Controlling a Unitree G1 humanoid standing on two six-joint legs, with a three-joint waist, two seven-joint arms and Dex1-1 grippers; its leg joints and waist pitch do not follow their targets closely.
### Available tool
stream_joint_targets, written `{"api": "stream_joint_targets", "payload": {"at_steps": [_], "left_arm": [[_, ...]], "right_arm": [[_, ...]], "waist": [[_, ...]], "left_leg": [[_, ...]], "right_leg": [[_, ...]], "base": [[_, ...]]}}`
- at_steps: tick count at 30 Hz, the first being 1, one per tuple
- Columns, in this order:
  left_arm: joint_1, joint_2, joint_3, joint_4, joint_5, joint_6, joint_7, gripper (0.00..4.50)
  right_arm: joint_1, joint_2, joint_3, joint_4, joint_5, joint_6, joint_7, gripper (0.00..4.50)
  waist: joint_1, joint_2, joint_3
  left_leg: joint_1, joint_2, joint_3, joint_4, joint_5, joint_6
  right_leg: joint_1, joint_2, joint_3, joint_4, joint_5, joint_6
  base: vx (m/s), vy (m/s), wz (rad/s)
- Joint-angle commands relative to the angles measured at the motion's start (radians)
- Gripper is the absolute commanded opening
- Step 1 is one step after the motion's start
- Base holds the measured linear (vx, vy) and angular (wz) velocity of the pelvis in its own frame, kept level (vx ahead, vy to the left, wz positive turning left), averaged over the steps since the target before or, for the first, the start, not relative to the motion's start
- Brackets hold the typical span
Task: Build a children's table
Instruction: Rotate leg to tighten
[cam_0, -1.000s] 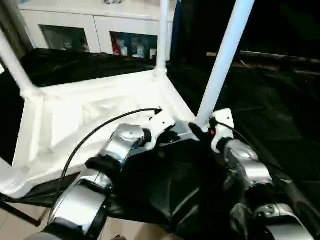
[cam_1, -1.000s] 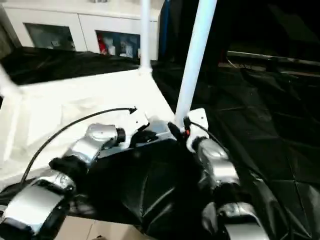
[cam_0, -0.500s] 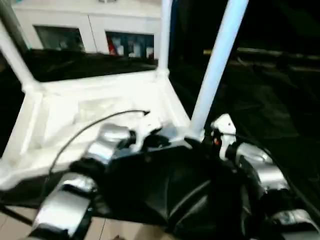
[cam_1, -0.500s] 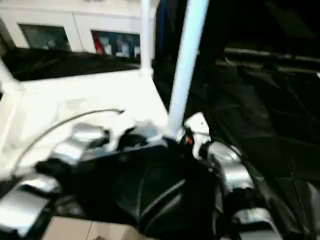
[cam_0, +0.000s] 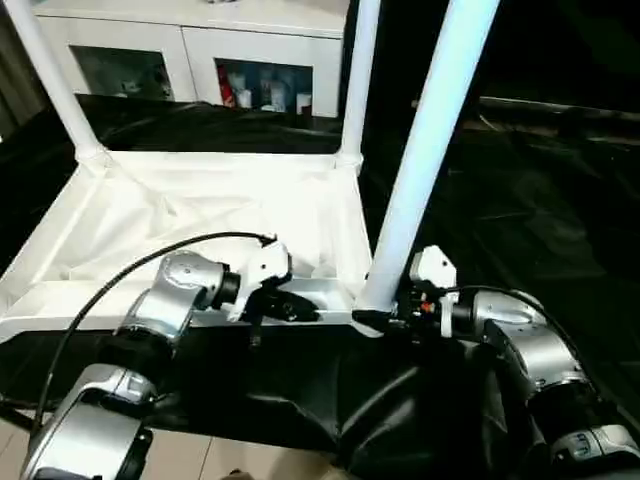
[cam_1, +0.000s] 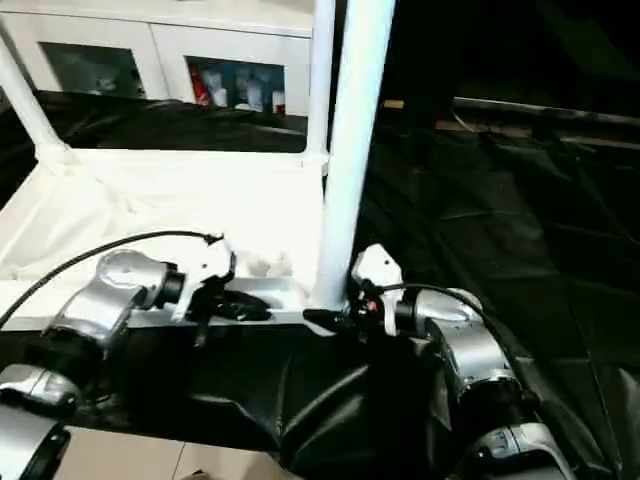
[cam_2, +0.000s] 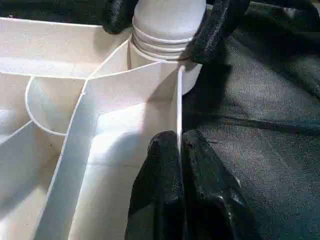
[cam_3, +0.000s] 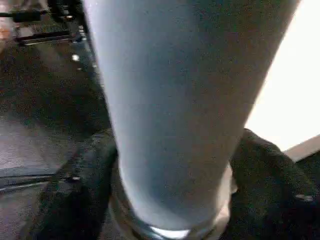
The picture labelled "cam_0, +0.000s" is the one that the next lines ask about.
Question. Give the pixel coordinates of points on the white plastic table top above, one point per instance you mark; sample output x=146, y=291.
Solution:
x=200, y=200

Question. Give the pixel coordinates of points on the white glass-door cabinet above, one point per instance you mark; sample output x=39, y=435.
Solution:
x=190, y=35

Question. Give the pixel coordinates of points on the black work mat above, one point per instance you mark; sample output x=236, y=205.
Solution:
x=525, y=200

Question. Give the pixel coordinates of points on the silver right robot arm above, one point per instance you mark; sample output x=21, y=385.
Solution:
x=540, y=350

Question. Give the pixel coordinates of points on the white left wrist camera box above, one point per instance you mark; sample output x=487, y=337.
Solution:
x=265, y=265

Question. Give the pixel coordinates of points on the black folding table frame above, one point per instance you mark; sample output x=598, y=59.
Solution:
x=12, y=414

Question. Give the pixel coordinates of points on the grey curtain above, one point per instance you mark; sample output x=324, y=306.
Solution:
x=15, y=75

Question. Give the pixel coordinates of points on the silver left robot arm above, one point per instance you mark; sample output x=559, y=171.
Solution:
x=175, y=295

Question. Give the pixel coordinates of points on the black piano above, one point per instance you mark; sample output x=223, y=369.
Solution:
x=575, y=45

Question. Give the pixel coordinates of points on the white plastic table leg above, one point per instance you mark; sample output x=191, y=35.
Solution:
x=357, y=75
x=60, y=85
x=425, y=150

